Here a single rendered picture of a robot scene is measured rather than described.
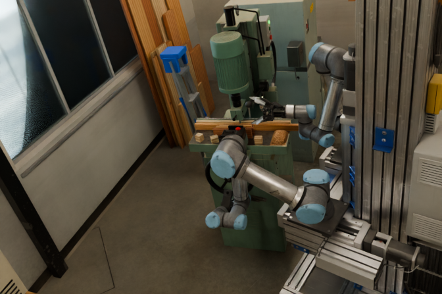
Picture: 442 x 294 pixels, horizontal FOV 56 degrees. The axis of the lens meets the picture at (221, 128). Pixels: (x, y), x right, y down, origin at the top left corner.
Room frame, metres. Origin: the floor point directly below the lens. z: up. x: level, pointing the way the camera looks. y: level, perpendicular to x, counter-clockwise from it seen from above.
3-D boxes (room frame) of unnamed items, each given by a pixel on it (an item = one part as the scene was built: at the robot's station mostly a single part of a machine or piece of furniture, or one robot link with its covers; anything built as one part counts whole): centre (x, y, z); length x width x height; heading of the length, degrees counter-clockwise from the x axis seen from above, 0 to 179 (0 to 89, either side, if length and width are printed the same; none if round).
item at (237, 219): (1.48, 0.02, 0.82); 0.11 x 0.11 x 0.08; 65
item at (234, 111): (2.15, -0.13, 1.03); 0.14 x 0.07 x 0.09; 158
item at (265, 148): (2.03, -0.08, 0.87); 0.61 x 0.30 x 0.06; 68
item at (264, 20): (2.38, -0.37, 1.40); 0.10 x 0.06 x 0.16; 158
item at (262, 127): (2.12, -0.15, 0.92); 0.67 x 0.02 x 0.04; 68
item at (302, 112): (1.81, -0.44, 1.14); 0.11 x 0.08 x 0.09; 68
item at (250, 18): (2.41, -0.23, 1.16); 0.22 x 0.22 x 0.72; 68
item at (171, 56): (3.01, 0.19, 0.58); 0.27 x 0.25 x 1.16; 65
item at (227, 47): (2.13, -0.12, 1.35); 0.18 x 0.18 x 0.31
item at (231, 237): (2.25, -0.17, 0.36); 0.58 x 0.45 x 0.71; 158
